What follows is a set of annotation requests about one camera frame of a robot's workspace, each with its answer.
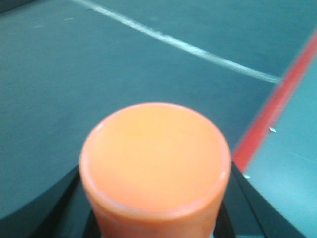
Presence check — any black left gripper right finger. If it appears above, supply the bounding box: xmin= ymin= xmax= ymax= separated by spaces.
xmin=212 ymin=162 xmax=304 ymax=238

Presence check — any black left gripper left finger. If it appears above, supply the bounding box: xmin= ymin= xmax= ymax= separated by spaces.
xmin=0 ymin=167 xmax=102 ymax=238

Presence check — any dark brown cylindrical capacitor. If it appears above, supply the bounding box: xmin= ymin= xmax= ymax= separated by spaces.
xmin=79 ymin=102 xmax=231 ymax=238

